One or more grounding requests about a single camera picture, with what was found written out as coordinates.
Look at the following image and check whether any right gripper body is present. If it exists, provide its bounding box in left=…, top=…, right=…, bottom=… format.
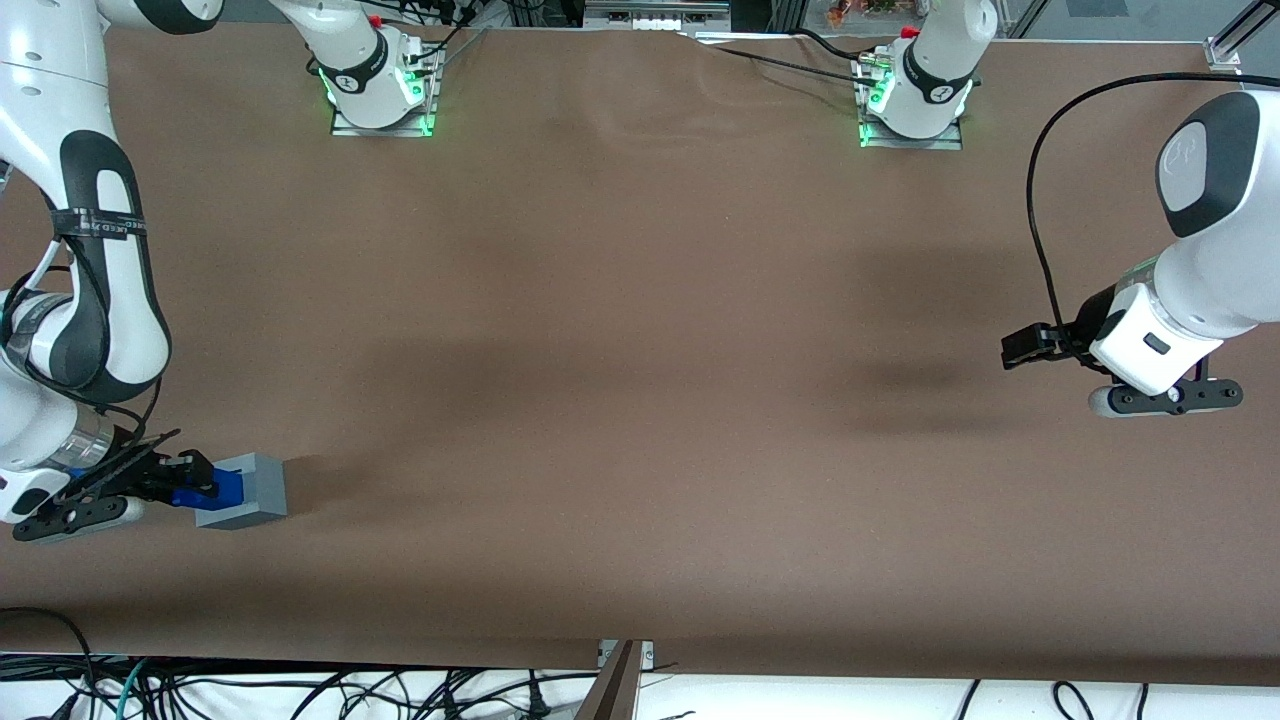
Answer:
left=0, top=448, right=167, bottom=524

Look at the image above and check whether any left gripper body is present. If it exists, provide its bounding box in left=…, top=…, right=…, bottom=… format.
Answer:
left=1075, top=283, right=1223, bottom=397

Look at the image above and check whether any blue plastic part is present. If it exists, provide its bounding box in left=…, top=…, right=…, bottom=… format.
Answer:
left=170, top=470, right=244, bottom=509

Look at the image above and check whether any gray square base block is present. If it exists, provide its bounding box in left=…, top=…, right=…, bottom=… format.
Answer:
left=195, top=453, right=288, bottom=531

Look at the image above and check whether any brown table cover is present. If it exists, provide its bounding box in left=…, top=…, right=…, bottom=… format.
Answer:
left=0, top=18, right=1280, bottom=687

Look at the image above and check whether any dark angled support beam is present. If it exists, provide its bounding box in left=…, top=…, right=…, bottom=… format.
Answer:
left=572, top=642, right=641, bottom=720

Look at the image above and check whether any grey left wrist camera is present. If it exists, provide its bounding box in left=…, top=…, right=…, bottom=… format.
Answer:
left=1088, top=378, right=1244, bottom=418

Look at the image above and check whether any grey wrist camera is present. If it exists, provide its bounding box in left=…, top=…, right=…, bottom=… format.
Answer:
left=1088, top=378, right=1244, bottom=418
left=12, top=495, right=145, bottom=544

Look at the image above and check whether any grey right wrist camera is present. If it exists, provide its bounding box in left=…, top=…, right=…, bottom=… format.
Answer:
left=12, top=495, right=145, bottom=544

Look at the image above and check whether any black looped floor cable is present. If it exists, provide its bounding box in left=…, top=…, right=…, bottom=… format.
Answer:
left=0, top=606, right=99, bottom=720

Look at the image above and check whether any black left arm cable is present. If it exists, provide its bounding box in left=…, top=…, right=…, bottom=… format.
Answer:
left=1026, top=72, right=1280, bottom=361

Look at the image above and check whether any teal floor cable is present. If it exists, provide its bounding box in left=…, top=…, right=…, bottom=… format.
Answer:
left=112, top=657, right=153, bottom=720

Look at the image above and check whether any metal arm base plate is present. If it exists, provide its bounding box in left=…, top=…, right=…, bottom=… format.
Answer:
left=858, top=118, right=964, bottom=151
left=330, top=92, right=439, bottom=138

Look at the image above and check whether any black cable across table cover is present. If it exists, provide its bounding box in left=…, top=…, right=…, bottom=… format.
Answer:
left=690, top=28, right=883, bottom=87

